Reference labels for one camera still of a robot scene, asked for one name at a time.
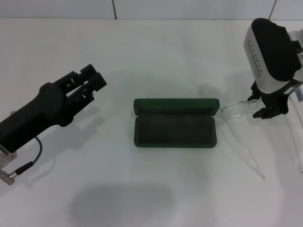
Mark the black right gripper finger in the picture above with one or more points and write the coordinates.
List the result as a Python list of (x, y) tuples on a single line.
[(270, 114), (253, 97)]

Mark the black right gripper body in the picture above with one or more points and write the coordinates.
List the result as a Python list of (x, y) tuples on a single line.
[(275, 101)]

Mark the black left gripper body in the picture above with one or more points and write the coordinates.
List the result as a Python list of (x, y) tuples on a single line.
[(33, 116)]

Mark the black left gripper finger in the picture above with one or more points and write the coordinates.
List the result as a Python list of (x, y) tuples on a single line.
[(98, 82), (87, 71)]

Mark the clear plastic glasses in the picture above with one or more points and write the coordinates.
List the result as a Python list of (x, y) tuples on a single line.
[(236, 111)]

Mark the green glasses case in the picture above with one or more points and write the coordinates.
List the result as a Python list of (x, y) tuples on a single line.
[(175, 127)]

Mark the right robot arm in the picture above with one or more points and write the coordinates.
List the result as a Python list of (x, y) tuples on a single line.
[(297, 37)]

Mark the silver right gripper post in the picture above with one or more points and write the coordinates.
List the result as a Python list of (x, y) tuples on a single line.
[(298, 93)]

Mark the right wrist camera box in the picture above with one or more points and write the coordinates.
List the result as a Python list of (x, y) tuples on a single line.
[(270, 47)]

